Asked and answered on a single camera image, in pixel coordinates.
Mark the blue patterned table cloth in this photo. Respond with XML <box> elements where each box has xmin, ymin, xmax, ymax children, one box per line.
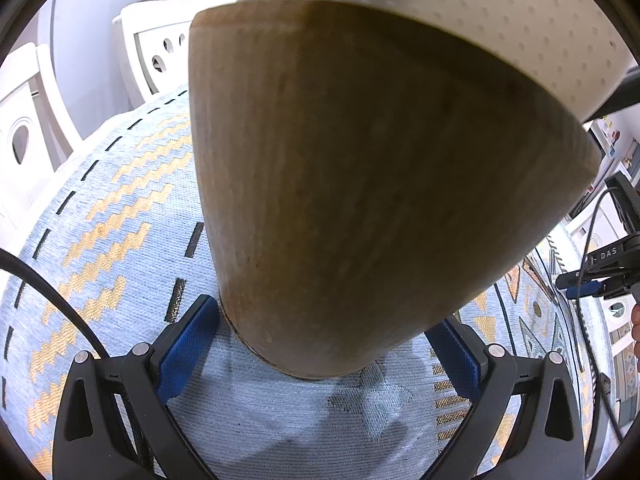
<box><xmin>0</xmin><ymin>85</ymin><xmax>616</xmax><ymax>480</ymax></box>

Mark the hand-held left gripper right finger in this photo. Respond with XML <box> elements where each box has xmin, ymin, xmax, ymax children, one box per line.
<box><xmin>425</xmin><ymin>317</ymin><xmax>586</xmax><ymax>480</ymax></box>

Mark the white dining chair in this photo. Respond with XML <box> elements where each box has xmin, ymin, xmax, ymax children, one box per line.
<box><xmin>112</xmin><ymin>2</ymin><xmax>196</xmax><ymax>108</ymax></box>
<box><xmin>0</xmin><ymin>42</ymin><xmax>83</xmax><ymax>231</ymax></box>
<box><xmin>600</xmin><ymin>290</ymin><xmax>640</xmax><ymax>391</ymax></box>

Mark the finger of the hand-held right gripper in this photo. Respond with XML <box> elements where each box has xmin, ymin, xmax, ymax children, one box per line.
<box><xmin>582</xmin><ymin>66</ymin><xmax>640</xmax><ymax>122</ymax></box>

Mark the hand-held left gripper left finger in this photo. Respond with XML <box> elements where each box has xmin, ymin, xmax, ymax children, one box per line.
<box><xmin>51</xmin><ymin>294</ymin><xmax>221</xmax><ymax>480</ymax></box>

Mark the white dotted rice paddle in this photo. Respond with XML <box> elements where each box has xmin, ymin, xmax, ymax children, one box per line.
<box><xmin>370</xmin><ymin>0</ymin><xmax>640</xmax><ymax>123</ymax></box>

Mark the grey refrigerator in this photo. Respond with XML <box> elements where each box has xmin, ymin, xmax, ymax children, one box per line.
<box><xmin>37</xmin><ymin>0</ymin><xmax>151</xmax><ymax>141</ymax></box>

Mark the wooden utensil holder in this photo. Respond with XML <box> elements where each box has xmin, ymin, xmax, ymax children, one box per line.
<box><xmin>189</xmin><ymin>0</ymin><xmax>603</xmax><ymax>380</ymax></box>

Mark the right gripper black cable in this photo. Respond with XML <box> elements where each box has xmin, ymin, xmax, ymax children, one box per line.
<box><xmin>565</xmin><ymin>185</ymin><xmax>626</xmax><ymax>441</ymax></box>

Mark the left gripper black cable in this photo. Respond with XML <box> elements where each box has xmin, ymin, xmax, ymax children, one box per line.
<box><xmin>0</xmin><ymin>247</ymin><xmax>108</xmax><ymax>361</ymax></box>

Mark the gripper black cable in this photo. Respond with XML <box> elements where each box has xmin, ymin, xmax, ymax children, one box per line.
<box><xmin>565</xmin><ymin>185</ymin><xmax>626</xmax><ymax>441</ymax></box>
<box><xmin>0</xmin><ymin>247</ymin><xmax>108</xmax><ymax>361</ymax></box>

